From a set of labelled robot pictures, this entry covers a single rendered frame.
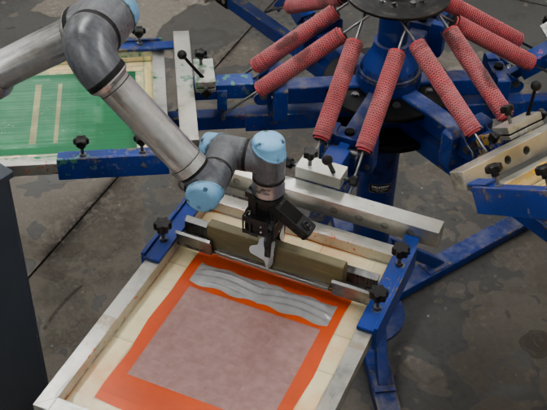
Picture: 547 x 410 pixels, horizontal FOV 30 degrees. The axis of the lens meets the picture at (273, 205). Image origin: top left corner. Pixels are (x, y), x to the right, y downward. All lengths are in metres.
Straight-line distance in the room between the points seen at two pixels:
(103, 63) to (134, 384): 0.70
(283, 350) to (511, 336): 1.57
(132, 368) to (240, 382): 0.24
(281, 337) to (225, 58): 2.85
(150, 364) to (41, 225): 1.90
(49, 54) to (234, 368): 0.80
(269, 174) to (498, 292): 1.81
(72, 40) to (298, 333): 0.84
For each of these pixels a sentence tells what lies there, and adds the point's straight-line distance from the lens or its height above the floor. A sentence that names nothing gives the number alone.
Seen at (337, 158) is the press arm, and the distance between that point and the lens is 2.72.
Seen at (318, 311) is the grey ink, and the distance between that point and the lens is 2.41.
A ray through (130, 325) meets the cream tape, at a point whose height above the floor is 0.95.
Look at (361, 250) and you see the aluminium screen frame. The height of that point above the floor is 0.97.
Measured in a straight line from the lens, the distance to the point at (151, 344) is 2.35.
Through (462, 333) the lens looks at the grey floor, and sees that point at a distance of 3.74.
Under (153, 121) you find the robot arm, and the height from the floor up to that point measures 1.47.
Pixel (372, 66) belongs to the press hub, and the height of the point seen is 1.09.
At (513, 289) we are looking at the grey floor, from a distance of 3.94.
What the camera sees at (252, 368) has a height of 0.95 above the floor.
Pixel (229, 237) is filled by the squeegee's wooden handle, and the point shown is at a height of 1.04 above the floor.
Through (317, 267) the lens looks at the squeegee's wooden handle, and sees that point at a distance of 2.41.
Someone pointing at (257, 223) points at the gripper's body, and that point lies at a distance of 2.36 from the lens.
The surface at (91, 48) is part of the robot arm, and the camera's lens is 2.08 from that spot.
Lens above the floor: 2.71
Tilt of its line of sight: 41 degrees down
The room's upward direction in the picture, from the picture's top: 1 degrees clockwise
